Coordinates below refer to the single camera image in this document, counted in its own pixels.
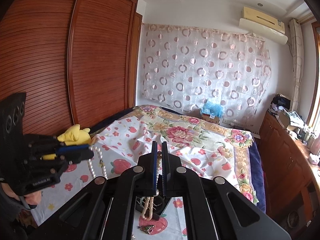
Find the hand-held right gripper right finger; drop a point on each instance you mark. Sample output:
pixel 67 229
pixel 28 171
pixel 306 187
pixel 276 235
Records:
pixel 166 170

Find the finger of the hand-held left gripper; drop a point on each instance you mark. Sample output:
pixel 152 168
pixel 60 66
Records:
pixel 72 149
pixel 81 156

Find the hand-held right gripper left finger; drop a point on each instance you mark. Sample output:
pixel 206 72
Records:
pixel 150 170

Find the black cardboard box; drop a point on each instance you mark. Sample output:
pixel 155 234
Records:
pixel 160 212

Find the person's left hand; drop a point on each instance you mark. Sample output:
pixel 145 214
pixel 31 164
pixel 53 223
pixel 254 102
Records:
pixel 33 197

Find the yellow plush toy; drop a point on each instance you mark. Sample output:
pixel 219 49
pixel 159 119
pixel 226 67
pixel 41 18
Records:
pixel 75 135

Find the floral blanket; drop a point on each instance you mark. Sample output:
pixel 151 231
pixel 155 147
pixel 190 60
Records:
pixel 180 132

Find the strawberry print cloth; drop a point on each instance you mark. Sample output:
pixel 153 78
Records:
pixel 120 140

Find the purple crystal brooch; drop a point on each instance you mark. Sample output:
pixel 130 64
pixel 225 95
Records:
pixel 147 229

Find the small cardboard box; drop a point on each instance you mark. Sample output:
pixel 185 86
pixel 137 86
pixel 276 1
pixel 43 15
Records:
pixel 208 118

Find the blue plastic bag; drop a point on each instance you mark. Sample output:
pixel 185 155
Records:
pixel 212 108

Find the wooden slatted wardrobe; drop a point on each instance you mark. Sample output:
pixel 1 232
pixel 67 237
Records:
pixel 50 55

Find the circle pattern sheer curtain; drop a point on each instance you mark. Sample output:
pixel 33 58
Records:
pixel 200 67

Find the wooden low cabinet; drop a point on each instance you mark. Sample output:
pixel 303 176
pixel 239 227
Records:
pixel 282 160

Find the pile of dark clothes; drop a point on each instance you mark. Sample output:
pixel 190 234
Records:
pixel 281 102

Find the metal bowl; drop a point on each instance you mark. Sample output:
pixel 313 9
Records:
pixel 293 218

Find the tissue box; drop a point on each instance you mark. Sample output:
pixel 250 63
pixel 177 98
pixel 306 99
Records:
pixel 313 158

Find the beige window curtain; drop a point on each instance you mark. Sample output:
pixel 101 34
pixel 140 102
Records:
pixel 296 62

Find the wooden framed window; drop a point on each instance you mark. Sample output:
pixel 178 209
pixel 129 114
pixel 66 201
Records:
pixel 315 80

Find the wall air conditioner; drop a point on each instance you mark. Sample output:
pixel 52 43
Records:
pixel 262 28

